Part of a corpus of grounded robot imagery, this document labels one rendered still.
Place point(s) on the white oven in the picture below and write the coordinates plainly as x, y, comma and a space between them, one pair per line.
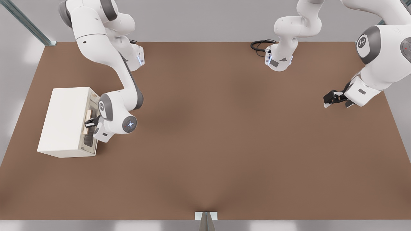
64, 122

